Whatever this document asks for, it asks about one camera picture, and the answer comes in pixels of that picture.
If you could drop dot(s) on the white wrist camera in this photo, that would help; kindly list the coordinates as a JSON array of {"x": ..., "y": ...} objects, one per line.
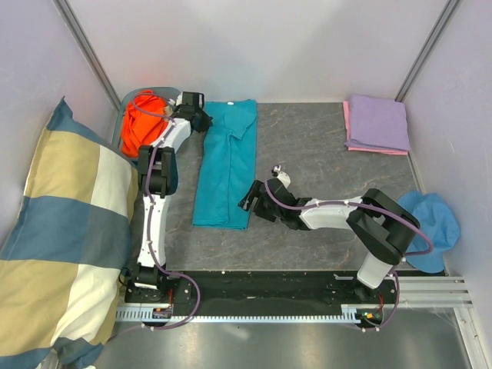
[
  {"x": 278, "y": 173},
  {"x": 176, "y": 101}
]

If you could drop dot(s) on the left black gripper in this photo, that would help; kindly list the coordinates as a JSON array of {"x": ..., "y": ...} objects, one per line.
[{"x": 206, "y": 124}]

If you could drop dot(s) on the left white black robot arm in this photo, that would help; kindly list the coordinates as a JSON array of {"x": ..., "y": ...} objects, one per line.
[{"x": 157, "y": 181}]

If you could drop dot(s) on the teal t shirt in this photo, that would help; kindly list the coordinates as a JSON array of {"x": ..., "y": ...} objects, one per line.
[{"x": 228, "y": 165}]

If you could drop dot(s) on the blue plastic laundry basket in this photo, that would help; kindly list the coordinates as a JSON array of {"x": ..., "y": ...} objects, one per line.
[{"x": 163, "y": 92}]

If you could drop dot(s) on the folded purple t shirt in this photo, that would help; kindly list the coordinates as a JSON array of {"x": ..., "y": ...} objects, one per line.
[{"x": 378, "y": 123}]

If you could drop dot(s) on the folded pink t shirt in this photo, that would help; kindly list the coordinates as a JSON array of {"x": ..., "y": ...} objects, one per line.
[{"x": 352, "y": 147}]

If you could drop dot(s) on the left aluminium frame post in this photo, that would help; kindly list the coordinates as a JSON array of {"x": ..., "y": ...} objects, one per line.
[{"x": 79, "y": 35}]

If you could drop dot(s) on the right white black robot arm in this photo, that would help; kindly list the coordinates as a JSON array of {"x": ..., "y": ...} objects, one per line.
[{"x": 381, "y": 224}]

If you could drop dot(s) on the blue beige striped pillow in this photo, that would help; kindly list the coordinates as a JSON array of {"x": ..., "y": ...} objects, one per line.
[{"x": 61, "y": 263}]

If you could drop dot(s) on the right aluminium frame post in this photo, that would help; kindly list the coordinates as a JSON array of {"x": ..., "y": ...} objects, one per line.
[{"x": 443, "y": 20}]

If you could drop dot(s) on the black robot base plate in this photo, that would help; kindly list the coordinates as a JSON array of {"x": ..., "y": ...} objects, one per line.
[{"x": 272, "y": 293}]

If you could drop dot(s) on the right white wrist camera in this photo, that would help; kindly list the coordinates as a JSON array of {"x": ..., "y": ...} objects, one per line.
[{"x": 278, "y": 173}]

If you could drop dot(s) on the aluminium frame post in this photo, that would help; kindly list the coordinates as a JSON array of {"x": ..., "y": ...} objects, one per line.
[
  {"x": 79, "y": 35},
  {"x": 443, "y": 20}
]

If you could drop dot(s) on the blue bucket hat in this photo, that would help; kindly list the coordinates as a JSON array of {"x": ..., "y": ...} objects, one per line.
[{"x": 437, "y": 222}]

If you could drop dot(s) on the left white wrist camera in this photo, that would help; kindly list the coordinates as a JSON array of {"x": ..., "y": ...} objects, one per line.
[{"x": 176, "y": 101}]

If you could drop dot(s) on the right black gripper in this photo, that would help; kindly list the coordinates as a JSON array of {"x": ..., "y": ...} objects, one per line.
[{"x": 245, "y": 203}]

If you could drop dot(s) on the grey slotted cable duct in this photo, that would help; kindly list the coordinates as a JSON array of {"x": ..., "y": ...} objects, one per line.
[{"x": 137, "y": 313}]

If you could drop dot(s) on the orange t shirt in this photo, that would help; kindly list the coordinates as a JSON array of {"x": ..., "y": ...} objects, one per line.
[{"x": 143, "y": 122}]

